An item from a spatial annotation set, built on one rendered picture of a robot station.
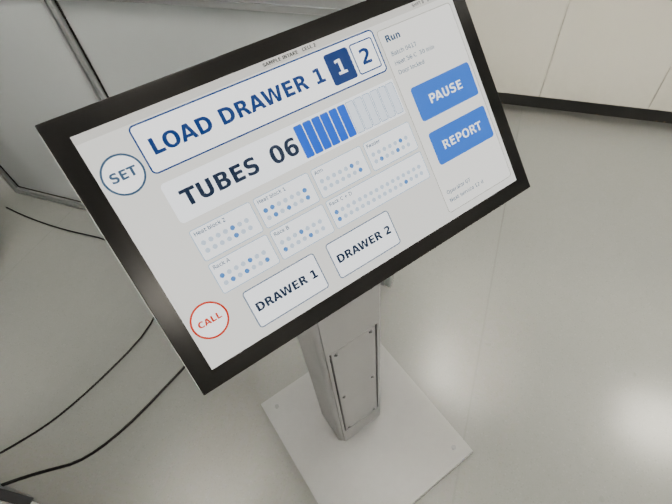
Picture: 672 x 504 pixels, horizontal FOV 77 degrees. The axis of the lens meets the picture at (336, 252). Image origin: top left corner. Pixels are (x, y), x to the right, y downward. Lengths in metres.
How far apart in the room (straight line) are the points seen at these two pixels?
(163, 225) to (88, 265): 1.72
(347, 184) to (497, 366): 1.17
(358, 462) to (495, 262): 0.94
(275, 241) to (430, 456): 1.05
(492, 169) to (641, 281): 1.40
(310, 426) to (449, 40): 1.15
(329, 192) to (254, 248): 0.11
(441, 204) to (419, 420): 0.96
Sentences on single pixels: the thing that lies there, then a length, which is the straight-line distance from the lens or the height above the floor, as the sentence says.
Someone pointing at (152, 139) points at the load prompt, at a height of 1.16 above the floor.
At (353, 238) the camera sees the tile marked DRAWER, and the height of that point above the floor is 1.01.
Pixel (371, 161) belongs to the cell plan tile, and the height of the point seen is 1.07.
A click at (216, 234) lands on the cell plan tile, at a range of 0.47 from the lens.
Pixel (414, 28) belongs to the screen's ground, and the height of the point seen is 1.16.
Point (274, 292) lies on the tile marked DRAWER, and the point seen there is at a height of 1.01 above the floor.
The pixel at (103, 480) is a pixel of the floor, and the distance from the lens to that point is 1.66.
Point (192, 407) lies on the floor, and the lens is 1.61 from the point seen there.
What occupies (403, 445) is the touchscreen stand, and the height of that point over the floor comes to 0.04.
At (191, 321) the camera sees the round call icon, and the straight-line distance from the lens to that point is 0.48.
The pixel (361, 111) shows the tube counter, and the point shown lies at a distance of 0.53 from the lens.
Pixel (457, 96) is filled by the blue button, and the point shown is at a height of 1.09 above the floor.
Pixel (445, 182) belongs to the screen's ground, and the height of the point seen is 1.02.
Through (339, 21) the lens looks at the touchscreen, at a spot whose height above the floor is 1.19.
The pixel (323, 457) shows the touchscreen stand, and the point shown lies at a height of 0.04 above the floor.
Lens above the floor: 1.40
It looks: 51 degrees down
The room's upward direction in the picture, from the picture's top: 7 degrees counter-clockwise
